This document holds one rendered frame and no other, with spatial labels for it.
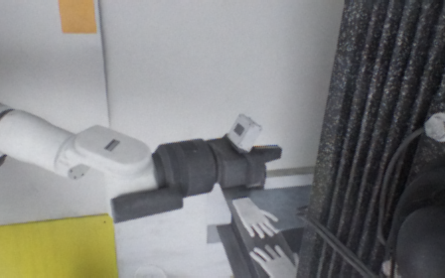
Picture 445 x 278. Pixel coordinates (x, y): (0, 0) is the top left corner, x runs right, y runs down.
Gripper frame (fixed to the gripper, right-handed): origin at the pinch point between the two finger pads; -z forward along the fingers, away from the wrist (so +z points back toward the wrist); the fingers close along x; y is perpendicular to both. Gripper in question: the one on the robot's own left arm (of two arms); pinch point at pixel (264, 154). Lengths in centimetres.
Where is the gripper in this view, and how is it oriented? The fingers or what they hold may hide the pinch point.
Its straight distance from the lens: 65.5
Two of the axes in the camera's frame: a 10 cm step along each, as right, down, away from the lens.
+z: -9.1, 1.4, -3.9
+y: 0.4, -9.0, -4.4
